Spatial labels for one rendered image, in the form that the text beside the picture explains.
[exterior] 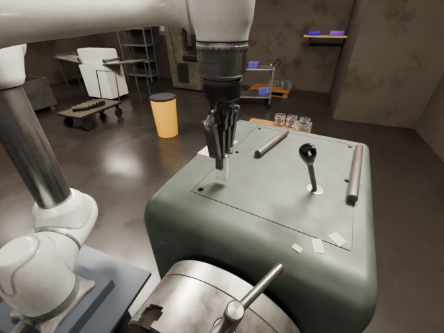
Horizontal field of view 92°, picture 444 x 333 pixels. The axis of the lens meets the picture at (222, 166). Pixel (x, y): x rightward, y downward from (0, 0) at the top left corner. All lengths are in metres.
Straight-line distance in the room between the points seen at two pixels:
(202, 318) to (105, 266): 0.77
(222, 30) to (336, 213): 0.41
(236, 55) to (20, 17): 0.33
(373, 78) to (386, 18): 0.87
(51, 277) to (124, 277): 0.28
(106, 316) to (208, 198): 0.63
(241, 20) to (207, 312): 0.44
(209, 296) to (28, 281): 0.57
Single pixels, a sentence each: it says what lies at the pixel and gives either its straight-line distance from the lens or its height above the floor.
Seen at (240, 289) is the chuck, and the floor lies 1.24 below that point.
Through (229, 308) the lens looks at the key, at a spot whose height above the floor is 1.32.
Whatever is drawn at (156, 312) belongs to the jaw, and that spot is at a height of 1.20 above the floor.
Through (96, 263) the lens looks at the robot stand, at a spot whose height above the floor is 0.75.
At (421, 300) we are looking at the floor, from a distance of 2.23.
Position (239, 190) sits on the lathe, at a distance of 0.53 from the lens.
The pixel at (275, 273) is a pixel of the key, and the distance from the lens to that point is 0.35.
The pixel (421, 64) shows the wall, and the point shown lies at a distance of 4.93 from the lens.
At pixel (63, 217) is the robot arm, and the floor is 1.05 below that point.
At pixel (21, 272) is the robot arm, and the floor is 1.04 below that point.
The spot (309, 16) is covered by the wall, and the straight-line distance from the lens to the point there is 6.73.
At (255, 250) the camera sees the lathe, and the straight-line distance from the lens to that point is 0.43.
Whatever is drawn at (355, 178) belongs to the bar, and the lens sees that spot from 0.62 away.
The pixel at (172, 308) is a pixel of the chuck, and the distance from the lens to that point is 0.40.
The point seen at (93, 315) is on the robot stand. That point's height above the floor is 0.75.
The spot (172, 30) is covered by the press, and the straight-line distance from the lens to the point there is 6.60.
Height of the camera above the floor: 1.59
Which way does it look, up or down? 34 degrees down
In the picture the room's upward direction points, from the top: straight up
